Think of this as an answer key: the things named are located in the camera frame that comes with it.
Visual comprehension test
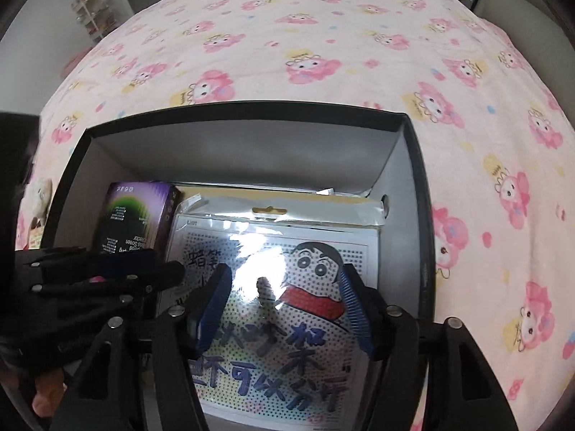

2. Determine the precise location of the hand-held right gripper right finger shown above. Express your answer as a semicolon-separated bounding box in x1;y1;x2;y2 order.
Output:
339;264;519;431

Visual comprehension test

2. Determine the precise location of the grey upholstered headboard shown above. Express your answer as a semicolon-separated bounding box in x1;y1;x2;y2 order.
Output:
474;0;575;59

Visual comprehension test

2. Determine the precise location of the black storage box container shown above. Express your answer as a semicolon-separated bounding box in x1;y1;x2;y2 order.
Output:
40;101;436;431

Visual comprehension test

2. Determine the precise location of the dark box with rainbow ring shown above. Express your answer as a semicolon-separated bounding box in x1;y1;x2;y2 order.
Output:
92;181;183;319

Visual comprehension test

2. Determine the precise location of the white storage rack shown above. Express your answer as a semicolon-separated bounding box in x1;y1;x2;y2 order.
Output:
71;0;118;46

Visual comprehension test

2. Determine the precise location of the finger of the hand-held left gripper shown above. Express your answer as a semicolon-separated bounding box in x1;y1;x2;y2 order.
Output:
15;246;158;280
31;261;187;302

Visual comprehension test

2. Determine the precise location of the cartoon bead kit packet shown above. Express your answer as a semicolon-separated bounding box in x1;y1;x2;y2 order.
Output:
159;191;387;427

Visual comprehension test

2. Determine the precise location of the pink cartoon printed blanket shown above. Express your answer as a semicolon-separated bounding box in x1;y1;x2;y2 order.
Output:
13;0;575;431

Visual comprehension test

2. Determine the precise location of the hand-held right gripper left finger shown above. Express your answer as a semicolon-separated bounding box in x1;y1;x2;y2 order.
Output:
49;263;233;431

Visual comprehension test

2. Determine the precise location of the white plush doll keychain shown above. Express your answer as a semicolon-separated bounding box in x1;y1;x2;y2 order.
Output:
22;175;55;250

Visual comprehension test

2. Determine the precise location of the pink soft item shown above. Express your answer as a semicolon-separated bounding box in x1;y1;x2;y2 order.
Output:
60;51;95;77

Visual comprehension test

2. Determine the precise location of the person's left hand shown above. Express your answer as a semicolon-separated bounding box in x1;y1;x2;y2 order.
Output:
31;366;69;419

